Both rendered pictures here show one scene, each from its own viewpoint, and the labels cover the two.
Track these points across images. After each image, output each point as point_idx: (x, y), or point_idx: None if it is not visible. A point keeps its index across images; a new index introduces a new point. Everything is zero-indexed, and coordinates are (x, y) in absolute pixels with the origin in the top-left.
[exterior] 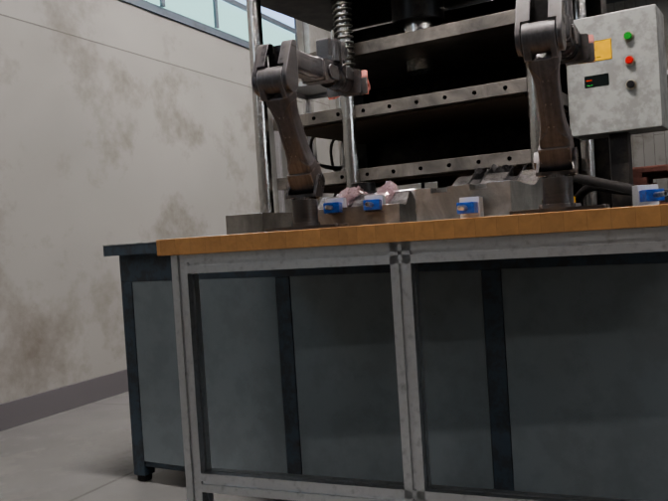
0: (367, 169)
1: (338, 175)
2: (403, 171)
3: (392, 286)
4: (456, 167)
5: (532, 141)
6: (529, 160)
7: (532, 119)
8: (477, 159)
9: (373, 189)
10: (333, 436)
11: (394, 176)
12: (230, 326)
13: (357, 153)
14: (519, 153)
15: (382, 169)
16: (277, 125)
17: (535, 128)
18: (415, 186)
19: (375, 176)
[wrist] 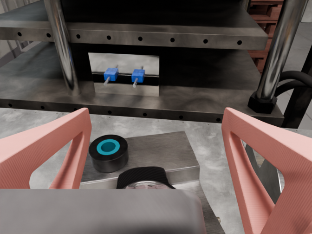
0: (77, 31)
1: (43, 32)
2: (120, 39)
3: None
4: (180, 43)
5: (281, 37)
6: (259, 47)
7: (292, 11)
8: (204, 38)
9: (126, 158)
10: None
11: (110, 42)
12: None
13: (63, 13)
14: (251, 39)
15: (95, 33)
16: None
17: (291, 23)
18: (134, 57)
19: (87, 40)
